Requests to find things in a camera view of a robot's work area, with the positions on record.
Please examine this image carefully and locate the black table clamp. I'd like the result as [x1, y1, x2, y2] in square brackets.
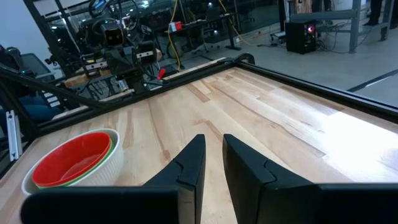
[231, 52, 256, 67]

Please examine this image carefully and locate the person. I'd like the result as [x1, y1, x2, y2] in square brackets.
[363, 0, 398, 29]

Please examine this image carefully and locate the black computer tower red light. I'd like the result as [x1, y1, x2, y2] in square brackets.
[285, 20, 317, 55]

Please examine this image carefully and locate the black aluminium table frame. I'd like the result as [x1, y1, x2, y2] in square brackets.
[0, 0, 398, 175]

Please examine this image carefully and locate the yellow cable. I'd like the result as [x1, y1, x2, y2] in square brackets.
[217, 0, 259, 47]
[167, 0, 182, 72]

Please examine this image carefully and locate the grey table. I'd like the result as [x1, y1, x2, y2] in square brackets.
[289, 0, 392, 54]

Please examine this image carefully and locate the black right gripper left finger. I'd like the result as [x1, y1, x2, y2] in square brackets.
[142, 134, 207, 224]

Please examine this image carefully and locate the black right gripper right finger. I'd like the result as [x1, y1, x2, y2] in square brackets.
[222, 134, 320, 224]

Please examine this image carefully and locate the black desk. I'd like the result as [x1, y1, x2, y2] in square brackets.
[149, 12, 243, 52]

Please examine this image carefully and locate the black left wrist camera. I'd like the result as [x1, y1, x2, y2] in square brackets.
[99, 22, 126, 48]

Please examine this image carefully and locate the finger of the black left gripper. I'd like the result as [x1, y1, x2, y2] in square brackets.
[125, 72, 137, 94]
[136, 72, 147, 94]

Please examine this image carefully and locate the white ribbed bowl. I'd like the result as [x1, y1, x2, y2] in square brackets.
[21, 128, 125, 196]

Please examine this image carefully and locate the silver aluminium extrusion piece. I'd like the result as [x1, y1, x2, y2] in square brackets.
[6, 110, 23, 162]

